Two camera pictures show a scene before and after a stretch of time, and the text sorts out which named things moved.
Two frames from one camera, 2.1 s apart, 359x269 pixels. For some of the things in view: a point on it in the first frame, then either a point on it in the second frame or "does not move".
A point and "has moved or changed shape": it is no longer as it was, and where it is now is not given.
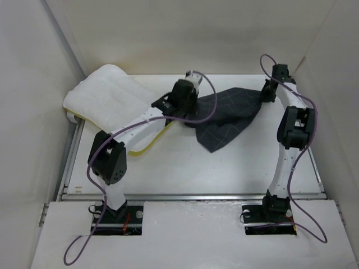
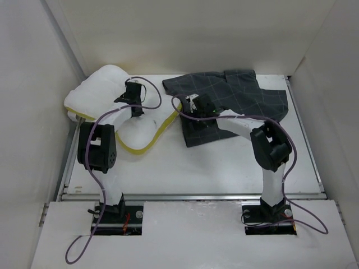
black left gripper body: (188, 106) → (141, 112)
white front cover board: (193, 235) does not move
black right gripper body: (267, 94) → (198, 124)
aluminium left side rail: (65, 182) does not move
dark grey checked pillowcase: (236, 107) has moved or changed shape
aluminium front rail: (187, 196) does not move
